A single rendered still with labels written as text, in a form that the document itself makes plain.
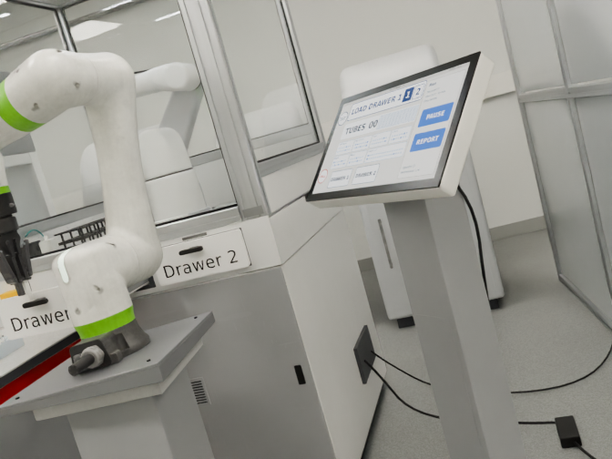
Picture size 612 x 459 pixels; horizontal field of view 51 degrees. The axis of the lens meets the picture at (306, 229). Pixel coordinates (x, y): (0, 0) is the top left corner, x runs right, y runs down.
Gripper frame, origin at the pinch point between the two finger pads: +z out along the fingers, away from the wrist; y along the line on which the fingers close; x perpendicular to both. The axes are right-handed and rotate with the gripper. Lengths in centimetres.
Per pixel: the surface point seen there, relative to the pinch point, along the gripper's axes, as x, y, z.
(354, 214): 15, -352, 47
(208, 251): 38.1, -30.6, 4.5
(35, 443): -8.1, 5.0, 38.0
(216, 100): 53, -32, -36
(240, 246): 48, -31, 5
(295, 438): 47, -32, 65
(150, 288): 15.8, -32.4, 11.4
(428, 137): 108, -2, -12
